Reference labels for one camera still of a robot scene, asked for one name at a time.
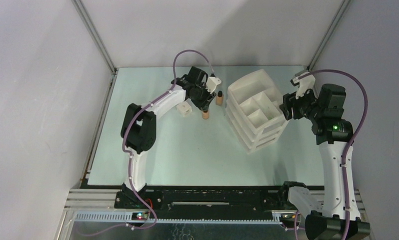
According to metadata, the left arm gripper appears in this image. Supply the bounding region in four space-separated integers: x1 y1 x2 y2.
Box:
190 82 216 111

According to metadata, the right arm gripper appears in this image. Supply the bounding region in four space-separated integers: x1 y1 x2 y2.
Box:
278 85 323 122

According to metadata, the foundation bottle black cap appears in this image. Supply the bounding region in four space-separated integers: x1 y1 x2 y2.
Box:
202 109 210 120

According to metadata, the white cosmetic box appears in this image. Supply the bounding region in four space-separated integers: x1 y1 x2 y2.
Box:
176 101 193 118

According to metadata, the white plastic drawer organizer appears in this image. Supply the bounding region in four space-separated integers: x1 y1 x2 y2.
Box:
225 69 289 154

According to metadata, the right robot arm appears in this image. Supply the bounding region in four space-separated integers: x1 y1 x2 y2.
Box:
278 83 371 240

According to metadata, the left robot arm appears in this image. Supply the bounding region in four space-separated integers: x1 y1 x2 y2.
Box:
120 66 222 209

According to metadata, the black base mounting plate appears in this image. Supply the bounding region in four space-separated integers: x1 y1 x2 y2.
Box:
114 181 305 221

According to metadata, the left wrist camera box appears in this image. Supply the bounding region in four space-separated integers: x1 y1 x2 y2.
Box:
205 76 222 93

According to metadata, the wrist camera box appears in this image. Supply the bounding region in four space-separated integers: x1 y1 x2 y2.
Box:
290 69 316 99
205 76 222 93

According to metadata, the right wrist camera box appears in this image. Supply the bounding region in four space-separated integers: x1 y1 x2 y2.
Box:
290 69 316 99

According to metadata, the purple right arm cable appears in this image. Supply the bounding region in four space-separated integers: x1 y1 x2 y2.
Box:
292 68 369 240

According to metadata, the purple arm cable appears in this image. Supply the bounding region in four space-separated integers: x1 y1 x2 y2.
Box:
121 49 217 231
292 68 369 240

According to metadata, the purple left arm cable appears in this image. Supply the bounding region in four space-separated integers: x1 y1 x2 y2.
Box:
121 49 217 231

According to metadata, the aluminium frame rail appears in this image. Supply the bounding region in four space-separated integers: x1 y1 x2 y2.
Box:
71 0 117 75

